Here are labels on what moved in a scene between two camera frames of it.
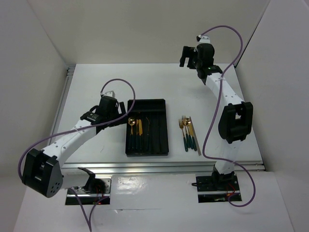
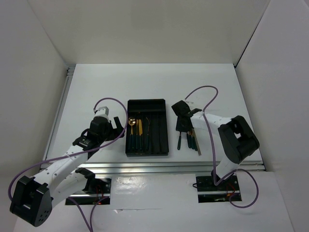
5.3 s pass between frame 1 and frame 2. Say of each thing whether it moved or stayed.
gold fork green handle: moved
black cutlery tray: stayed
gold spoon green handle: stayed
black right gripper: moved
